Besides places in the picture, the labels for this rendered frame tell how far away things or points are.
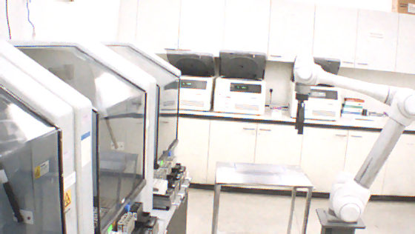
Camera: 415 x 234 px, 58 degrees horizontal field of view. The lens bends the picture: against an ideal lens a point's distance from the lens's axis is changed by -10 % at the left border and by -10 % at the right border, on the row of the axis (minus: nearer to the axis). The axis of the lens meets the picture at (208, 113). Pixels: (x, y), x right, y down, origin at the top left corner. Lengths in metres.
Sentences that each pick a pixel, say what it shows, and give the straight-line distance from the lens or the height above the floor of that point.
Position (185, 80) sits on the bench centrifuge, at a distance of 4.52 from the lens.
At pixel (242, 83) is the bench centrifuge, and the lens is 4.48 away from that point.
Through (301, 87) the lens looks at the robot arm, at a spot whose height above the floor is 1.44.
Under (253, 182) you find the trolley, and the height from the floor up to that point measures 0.82.
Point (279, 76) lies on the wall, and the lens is 5.04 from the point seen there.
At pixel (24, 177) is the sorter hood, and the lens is 0.90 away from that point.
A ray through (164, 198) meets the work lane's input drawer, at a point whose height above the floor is 0.80.
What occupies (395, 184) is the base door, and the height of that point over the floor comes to 0.23.
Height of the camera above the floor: 1.62
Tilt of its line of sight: 9 degrees down
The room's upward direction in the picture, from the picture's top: 3 degrees clockwise
